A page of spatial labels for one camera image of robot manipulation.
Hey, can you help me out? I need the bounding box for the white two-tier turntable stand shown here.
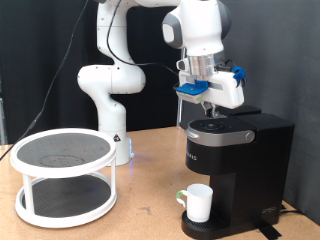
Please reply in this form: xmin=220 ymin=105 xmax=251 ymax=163
xmin=9 ymin=127 xmax=118 ymax=229

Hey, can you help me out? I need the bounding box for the black tape strip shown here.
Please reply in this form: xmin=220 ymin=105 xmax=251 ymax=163
xmin=256 ymin=224 xmax=283 ymax=240

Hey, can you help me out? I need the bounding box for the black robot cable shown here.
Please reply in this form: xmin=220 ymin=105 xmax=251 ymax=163
xmin=0 ymin=0 xmax=181 ymax=162

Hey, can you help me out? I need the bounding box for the black Keurig coffee machine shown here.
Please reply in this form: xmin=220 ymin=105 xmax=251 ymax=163
xmin=180 ymin=104 xmax=296 ymax=240

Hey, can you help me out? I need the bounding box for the white mug with green mark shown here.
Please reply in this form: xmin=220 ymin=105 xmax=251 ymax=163
xmin=175 ymin=183 xmax=214 ymax=224

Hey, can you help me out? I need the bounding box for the blue cable clip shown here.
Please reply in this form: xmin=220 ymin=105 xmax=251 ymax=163
xmin=231 ymin=65 xmax=249 ymax=88

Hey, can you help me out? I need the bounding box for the wrist camera on blue mount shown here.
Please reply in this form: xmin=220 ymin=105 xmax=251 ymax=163
xmin=175 ymin=79 xmax=210 ymax=105

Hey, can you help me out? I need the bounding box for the vertical metal pole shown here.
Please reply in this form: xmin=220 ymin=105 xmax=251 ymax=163
xmin=175 ymin=46 xmax=188 ymax=127

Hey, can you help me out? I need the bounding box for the grey metal frame post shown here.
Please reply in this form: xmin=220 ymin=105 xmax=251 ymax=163
xmin=0 ymin=79 xmax=7 ymax=145

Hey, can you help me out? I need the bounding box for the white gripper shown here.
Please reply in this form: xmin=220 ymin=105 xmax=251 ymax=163
xmin=178 ymin=69 xmax=245 ymax=119

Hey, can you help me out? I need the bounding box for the black power cord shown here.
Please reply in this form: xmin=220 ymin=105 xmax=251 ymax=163
xmin=279 ymin=203 xmax=303 ymax=216

